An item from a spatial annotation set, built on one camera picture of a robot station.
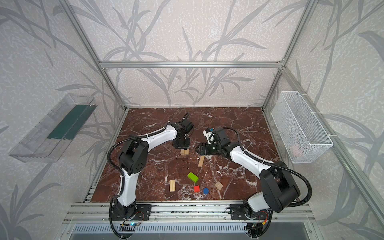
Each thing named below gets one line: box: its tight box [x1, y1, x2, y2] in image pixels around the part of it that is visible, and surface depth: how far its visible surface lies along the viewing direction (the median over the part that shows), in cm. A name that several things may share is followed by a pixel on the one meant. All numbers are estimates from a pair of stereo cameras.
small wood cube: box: [214, 181, 224, 191], surface depth 84 cm
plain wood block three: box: [198, 155, 205, 167], surface depth 93 cm
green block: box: [187, 171, 199, 183], surface depth 86 cm
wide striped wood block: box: [169, 179, 176, 192], surface depth 83 cm
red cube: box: [193, 185, 200, 193], surface depth 82 cm
